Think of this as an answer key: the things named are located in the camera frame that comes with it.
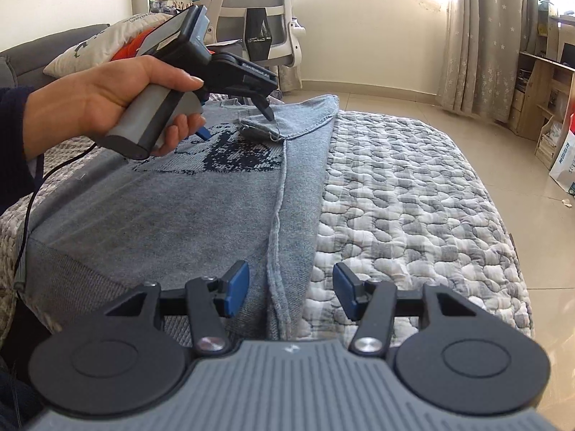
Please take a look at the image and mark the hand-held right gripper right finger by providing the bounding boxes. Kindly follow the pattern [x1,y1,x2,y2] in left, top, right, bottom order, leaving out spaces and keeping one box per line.
[333,261,477,354]

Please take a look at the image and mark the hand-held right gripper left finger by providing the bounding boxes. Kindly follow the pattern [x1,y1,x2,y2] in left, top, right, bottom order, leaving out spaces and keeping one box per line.
[105,260,250,354]

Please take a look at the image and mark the grey knit sweater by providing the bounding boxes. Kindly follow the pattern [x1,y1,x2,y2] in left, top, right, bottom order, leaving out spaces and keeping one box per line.
[24,93,340,342]

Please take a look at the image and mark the person's left forearm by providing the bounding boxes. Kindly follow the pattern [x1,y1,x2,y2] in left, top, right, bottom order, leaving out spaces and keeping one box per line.
[0,87,43,216]

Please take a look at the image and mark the person's left hand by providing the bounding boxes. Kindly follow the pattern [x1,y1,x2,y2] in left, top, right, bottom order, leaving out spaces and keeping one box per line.
[22,56,207,158]

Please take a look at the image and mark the red pumpkin cushion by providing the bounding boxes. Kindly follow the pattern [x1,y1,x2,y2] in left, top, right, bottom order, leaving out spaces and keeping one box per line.
[110,27,158,61]

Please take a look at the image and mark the white office chair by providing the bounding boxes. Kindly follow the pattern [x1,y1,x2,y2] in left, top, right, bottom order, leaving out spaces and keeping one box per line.
[195,0,304,96]

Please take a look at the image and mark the white printed pillow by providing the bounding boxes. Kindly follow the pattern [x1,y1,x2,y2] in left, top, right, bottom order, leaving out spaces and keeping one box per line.
[43,13,174,78]

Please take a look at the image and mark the grey checked quilt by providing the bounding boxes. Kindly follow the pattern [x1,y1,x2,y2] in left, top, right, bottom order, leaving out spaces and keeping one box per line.
[0,94,535,355]

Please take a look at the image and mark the dark grey sofa backrest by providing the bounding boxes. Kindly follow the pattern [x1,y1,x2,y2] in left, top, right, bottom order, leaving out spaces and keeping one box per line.
[0,23,111,89]

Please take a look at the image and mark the beige star curtain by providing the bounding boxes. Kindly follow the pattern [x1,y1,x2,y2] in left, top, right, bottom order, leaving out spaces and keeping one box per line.
[438,0,540,122]

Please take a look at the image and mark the white shopping bag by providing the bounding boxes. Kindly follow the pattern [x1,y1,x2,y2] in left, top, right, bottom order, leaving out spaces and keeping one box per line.
[549,114,575,198]

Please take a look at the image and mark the wooden desk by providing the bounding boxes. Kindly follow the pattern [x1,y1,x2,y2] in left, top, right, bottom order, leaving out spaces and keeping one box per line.
[510,0,575,171]

